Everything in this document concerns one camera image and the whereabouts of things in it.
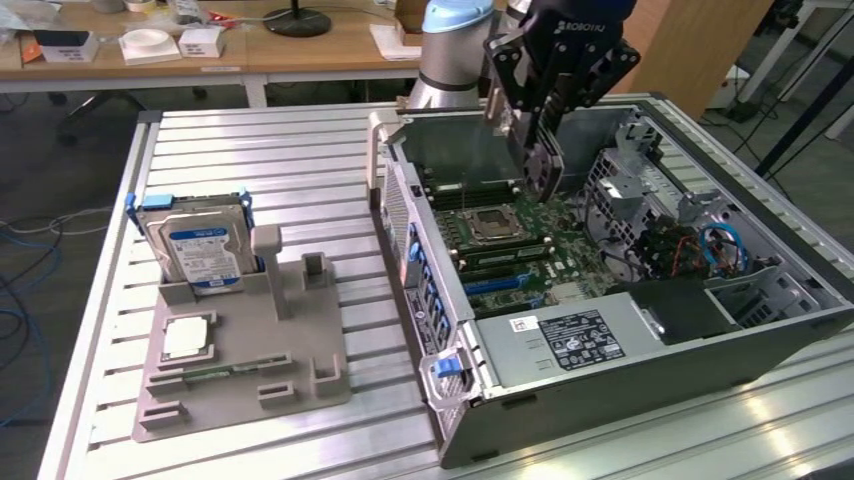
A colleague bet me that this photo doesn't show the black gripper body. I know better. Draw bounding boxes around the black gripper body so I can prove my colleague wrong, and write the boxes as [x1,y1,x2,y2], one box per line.
[517,0,636,76]

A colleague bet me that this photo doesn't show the wooden cabinet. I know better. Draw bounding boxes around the wooden cabinet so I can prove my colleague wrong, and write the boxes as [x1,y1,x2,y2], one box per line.
[624,0,776,121]

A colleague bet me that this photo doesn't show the white papers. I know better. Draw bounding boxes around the white papers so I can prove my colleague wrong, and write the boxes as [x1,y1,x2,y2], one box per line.
[370,23,426,62]

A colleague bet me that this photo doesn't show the cardboard box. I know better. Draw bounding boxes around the cardboard box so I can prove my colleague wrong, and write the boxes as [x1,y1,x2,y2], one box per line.
[393,0,433,35]

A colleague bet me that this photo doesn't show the black slanted pole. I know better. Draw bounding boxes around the black slanted pole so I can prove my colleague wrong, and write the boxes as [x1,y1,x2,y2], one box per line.
[753,14,854,176]

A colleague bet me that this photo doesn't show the wooden desk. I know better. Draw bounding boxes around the wooden desk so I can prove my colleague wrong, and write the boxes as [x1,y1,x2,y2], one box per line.
[0,0,610,109]

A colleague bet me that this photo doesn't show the CPU socket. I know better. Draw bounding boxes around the CPU socket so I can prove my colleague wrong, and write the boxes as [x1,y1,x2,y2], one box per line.
[466,204,522,246]

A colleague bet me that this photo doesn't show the black lamp base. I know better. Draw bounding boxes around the black lamp base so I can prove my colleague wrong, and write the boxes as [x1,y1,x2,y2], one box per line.
[263,0,334,39]

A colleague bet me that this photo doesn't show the green motherboard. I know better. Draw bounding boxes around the green motherboard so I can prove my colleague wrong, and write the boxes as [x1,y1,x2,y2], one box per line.
[423,172,626,314]

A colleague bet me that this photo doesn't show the black installed RAM stick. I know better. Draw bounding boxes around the black installed RAM stick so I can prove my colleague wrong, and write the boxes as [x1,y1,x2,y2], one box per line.
[457,234,553,256]
[459,248,557,269]

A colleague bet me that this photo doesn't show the blue expansion slot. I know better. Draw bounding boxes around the blue expansion slot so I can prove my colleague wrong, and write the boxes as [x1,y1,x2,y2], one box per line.
[463,277,526,296]

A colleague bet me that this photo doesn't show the white labelled box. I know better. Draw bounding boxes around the white labelled box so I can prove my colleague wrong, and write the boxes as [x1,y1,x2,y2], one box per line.
[178,27,227,59]

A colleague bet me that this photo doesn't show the black plastic shroud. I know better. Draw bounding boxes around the black plastic shroud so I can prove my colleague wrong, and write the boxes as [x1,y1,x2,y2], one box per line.
[630,277,742,346]

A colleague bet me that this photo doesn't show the metal disk bay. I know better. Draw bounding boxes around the metal disk bay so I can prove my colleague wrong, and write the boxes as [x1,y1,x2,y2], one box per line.
[704,264,826,331]

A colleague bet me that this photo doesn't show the grey power supply unit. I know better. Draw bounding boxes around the grey power supply unit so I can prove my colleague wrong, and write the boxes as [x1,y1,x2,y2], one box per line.
[474,292,669,389]

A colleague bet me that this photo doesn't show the hard disk in blue caddy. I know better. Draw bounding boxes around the hard disk in blue caddy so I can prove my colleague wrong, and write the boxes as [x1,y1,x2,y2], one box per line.
[125,188,259,300]

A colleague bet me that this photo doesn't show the black chair base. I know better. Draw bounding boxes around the black chair base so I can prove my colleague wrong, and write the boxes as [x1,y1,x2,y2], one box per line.
[57,89,146,146]

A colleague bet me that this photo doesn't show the grey plastic parts rack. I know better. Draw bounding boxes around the grey plastic parts rack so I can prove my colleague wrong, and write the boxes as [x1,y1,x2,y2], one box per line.
[131,223,354,446]

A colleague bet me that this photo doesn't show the open grey PC case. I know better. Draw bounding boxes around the open grey PC case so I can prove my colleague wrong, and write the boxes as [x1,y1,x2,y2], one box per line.
[366,90,854,470]

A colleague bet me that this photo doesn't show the white box with black top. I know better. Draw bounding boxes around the white box with black top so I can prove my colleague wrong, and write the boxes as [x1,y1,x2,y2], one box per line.
[32,29,101,64]

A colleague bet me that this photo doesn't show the silver CPU chip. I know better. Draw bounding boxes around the silver CPU chip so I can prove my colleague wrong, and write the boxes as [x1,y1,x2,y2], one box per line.
[162,317,210,359]

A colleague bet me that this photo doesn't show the green RAM stick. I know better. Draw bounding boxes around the green RAM stick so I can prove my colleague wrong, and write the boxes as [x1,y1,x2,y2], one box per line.
[183,363,273,384]

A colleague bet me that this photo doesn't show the red wires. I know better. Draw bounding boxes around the red wires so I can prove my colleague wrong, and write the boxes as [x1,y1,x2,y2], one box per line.
[670,234,709,276]

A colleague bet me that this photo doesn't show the blue wire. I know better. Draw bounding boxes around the blue wire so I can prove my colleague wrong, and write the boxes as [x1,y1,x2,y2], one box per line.
[700,222,753,276]

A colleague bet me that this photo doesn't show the white floor cable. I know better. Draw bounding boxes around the white floor cable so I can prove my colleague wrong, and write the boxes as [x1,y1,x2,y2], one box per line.
[0,207,115,236]

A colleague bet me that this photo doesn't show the blue floor cable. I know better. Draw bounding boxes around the blue floor cable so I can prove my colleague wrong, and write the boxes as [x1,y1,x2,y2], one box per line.
[0,219,69,426]

